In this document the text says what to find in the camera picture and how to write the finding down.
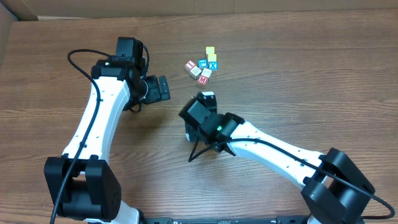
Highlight red M block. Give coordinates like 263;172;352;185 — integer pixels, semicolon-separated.
197;75;208;86

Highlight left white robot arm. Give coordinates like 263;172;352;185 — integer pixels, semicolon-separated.
44;55;170;223

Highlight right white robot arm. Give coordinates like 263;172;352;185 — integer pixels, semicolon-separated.
180;112;375;223

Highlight white patterned block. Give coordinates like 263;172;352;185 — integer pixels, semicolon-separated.
190;66;202;80

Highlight red letter block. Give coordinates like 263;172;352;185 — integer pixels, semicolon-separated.
185;60;196;72

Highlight white red-edged block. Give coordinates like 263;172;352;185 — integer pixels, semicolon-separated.
201;68;212;78

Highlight blue picture block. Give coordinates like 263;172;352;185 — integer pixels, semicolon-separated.
197;58;208;69

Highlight blue X block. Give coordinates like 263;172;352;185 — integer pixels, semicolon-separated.
208;62;218;71

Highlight near yellow block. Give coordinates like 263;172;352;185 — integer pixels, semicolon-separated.
206;54;217;62

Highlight yellow block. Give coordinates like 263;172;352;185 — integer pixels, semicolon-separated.
205;46;215;55
206;54;217;62

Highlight far yellow block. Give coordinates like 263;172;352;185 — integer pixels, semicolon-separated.
205;46;215;55

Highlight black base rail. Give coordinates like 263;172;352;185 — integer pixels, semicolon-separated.
139;215;320;224

